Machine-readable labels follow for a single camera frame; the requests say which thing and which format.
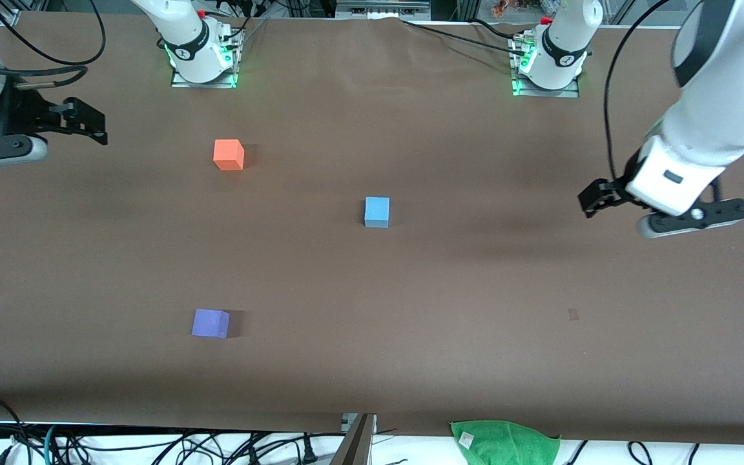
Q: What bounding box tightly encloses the orange foam block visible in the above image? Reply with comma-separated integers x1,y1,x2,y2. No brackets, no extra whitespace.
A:
213,139,245,171

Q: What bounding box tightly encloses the brown table cover sheet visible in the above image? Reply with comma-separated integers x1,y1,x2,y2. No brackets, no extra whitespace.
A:
0,12,744,446

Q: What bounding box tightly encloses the metal base plate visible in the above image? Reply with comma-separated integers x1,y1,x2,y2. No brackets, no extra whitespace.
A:
170,29,243,88
509,36,581,98

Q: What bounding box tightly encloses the green cloth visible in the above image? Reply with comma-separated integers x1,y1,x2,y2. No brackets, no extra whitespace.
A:
449,420,561,465

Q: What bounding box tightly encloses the purple foam block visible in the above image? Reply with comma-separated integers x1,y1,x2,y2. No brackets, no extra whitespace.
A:
191,309,231,339

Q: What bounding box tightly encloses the blue foam block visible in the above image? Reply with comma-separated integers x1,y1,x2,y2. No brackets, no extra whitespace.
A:
364,197,390,229

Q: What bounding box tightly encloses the grey metal profile bar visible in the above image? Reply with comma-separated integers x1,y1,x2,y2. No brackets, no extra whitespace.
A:
329,413,377,465

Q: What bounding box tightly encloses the grey cable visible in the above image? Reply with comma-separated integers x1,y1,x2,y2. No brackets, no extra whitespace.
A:
233,18,269,51

